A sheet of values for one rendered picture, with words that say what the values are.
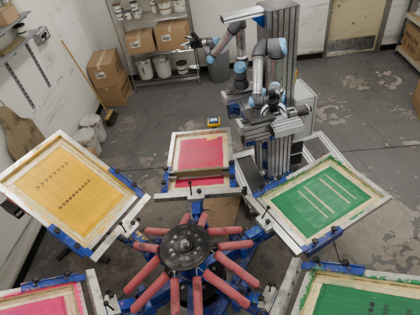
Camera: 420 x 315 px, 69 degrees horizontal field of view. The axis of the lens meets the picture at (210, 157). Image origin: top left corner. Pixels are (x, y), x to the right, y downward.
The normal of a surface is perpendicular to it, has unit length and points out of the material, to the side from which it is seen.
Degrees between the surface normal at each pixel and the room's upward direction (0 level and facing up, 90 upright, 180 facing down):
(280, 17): 90
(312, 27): 90
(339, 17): 90
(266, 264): 0
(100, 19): 90
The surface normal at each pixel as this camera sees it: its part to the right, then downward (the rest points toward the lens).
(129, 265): -0.13, -0.72
